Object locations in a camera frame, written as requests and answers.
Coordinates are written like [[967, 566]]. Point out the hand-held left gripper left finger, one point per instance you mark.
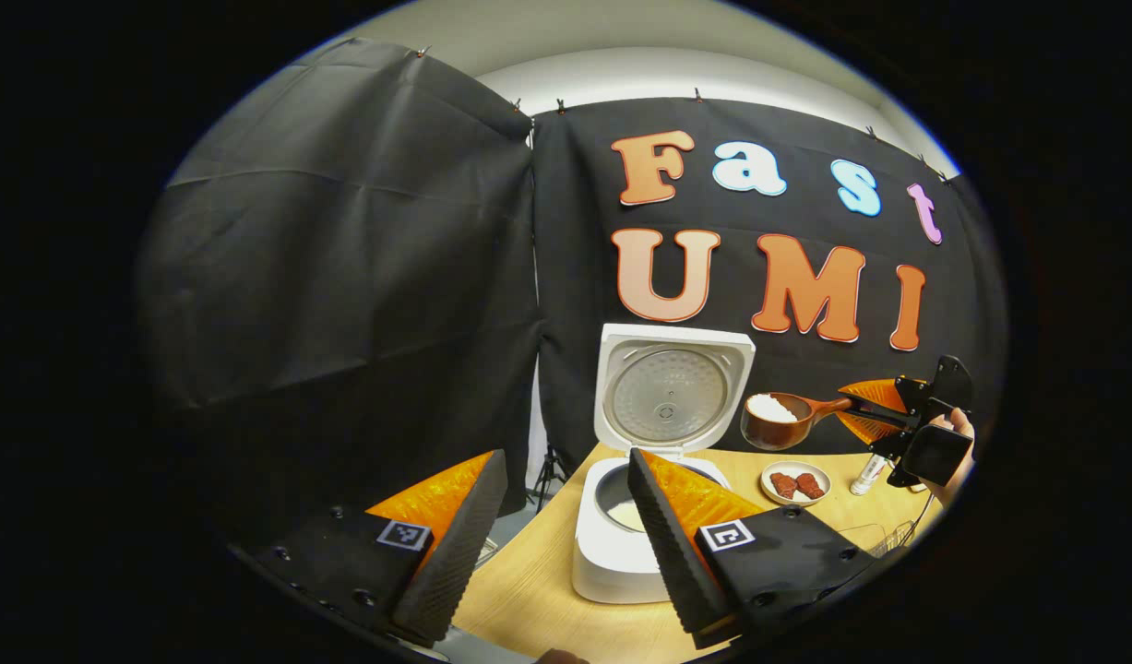
[[446, 563]]

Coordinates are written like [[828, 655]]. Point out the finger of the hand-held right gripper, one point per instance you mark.
[[865, 426], [875, 394]]

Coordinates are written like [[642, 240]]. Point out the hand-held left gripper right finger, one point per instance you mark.
[[676, 563]]

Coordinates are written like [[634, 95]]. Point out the white rice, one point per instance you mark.
[[628, 516]]

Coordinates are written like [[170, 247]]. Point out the spoonful of white rice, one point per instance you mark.
[[770, 407]]

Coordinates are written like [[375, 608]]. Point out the white rice cooker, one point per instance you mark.
[[676, 397]]

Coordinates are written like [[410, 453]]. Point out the clear plastic rice container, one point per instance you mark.
[[861, 537]]

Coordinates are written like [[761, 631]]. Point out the white drink bottle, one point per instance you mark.
[[868, 475]]

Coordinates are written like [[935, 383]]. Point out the red meat piece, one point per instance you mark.
[[784, 485], [810, 485]]

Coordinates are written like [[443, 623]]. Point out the white round plate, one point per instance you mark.
[[768, 489]]

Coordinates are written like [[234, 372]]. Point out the black tripod stand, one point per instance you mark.
[[547, 475]]

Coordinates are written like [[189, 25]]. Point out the black backdrop cloth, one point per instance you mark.
[[344, 277]]

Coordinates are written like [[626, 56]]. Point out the row of small metal clips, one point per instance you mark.
[[697, 94]]

